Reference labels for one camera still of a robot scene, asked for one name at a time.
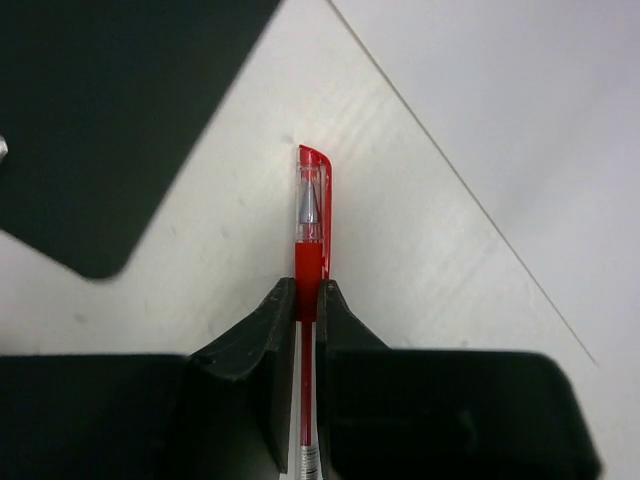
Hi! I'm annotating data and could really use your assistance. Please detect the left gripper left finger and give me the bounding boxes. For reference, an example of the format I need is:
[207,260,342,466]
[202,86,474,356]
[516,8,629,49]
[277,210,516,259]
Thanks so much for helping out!
[1,278,296,479]

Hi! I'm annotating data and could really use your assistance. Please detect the red pen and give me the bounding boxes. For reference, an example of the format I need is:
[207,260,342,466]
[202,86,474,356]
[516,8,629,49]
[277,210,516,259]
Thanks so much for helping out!
[294,145,331,479]

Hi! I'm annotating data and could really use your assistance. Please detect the black clipboard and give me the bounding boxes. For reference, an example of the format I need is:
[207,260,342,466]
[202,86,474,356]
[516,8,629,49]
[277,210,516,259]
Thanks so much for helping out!
[1,1,277,279]

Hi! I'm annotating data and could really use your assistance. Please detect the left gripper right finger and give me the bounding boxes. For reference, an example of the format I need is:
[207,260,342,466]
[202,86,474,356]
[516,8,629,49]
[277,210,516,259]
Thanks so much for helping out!
[316,280,603,479]

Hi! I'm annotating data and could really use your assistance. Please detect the white clipboard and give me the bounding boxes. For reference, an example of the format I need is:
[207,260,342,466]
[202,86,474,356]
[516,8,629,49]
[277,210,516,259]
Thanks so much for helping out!
[327,0,640,369]

